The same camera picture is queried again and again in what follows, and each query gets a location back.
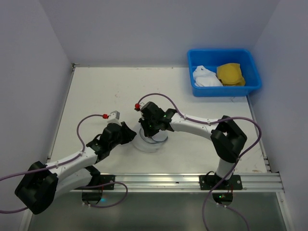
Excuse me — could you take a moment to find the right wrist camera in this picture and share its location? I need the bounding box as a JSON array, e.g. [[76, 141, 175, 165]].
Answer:
[[134, 102, 145, 113]]

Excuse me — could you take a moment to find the white bra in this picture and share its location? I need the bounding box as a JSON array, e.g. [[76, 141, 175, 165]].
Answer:
[[192, 65, 223, 87]]

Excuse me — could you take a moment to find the yellow garment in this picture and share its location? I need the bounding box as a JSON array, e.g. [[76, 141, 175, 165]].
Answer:
[[217, 63, 245, 86]]

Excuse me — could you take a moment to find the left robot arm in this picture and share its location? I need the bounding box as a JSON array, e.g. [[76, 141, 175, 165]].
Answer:
[[14, 122, 137, 214]]

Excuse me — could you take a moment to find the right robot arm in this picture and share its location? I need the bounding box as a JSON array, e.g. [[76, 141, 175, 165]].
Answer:
[[139, 102, 247, 184]]

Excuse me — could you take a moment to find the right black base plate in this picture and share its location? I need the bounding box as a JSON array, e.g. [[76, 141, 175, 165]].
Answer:
[[199, 171, 243, 190]]

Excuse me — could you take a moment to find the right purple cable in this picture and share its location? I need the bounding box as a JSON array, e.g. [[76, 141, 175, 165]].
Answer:
[[134, 93, 262, 231]]

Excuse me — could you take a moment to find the blue plastic bin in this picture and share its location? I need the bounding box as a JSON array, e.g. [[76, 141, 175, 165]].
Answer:
[[187, 49, 262, 97]]

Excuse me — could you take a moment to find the aluminium mounting rail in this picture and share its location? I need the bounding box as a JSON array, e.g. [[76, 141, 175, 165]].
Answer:
[[69, 171, 286, 193]]

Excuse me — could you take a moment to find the white mesh laundry bag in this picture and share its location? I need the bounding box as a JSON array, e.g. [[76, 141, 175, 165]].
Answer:
[[132, 127, 168, 153]]

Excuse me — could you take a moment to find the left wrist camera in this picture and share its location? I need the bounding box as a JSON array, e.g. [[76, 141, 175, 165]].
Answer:
[[107, 111, 121, 126]]

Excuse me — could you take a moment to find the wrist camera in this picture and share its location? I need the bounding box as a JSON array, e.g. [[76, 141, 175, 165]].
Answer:
[[134, 102, 145, 113], [107, 111, 121, 126]]

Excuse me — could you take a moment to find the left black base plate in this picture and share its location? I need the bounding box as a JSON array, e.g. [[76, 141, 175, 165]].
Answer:
[[98, 174, 116, 191]]

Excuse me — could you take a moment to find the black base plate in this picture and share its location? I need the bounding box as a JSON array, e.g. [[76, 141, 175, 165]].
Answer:
[[199, 171, 243, 190], [98, 174, 116, 191]]

